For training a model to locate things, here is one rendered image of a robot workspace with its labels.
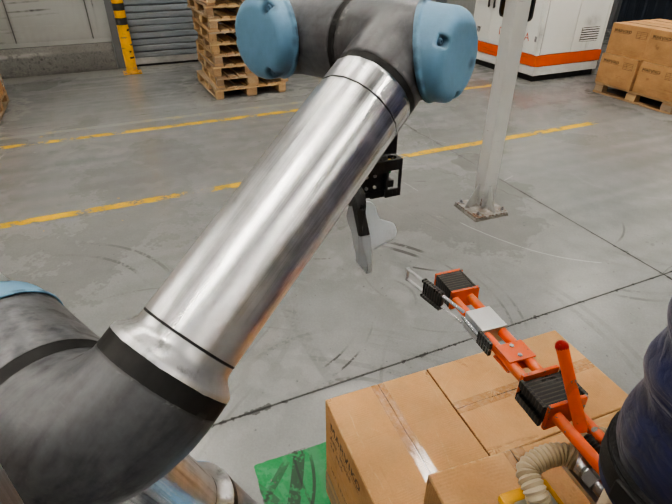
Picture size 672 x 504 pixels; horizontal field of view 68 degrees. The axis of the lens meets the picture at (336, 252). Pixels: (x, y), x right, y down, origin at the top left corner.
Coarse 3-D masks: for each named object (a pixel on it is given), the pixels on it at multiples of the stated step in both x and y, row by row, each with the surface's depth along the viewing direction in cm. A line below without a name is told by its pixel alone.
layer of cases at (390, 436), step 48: (384, 384) 177; (432, 384) 177; (480, 384) 177; (336, 432) 165; (384, 432) 160; (432, 432) 160; (480, 432) 160; (528, 432) 160; (336, 480) 180; (384, 480) 146
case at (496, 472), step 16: (528, 448) 109; (464, 464) 106; (480, 464) 106; (496, 464) 106; (512, 464) 106; (432, 480) 103; (448, 480) 103; (464, 480) 103; (480, 480) 103; (496, 480) 103; (512, 480) 103; (560, 480) 103; (432, 496) 103; (448, 496) 100; (464, 496) 100; (480, 496) 100; (496, 496) 100; (560, 496) 100; (576, 496) 100
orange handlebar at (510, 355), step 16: (464, 304) 113; (480, 304) 113; (512, 336) 104; (496, 352) 101; (512, 352) 99; (528, 352) 99; (512, 368) 97; (560, 416) 86; (576, 432) 84; (592, 432) 84; (576, 448) 83; (592, 448) 81; (592, 464) 80
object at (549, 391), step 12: (528, 372) 93; (540, 372) 93; (552, 372) 94; (528, 384) 92; (540, 384) 92; (552, 384) 92; (516, 396) 93; (528, 396) 90; (540, 396) 89; (552, 396) 89; (564, 396) 89; (528, 408) 90; (540, 408) 87; (552, 408) 86; (564, 408) 87; (540, 420) 88
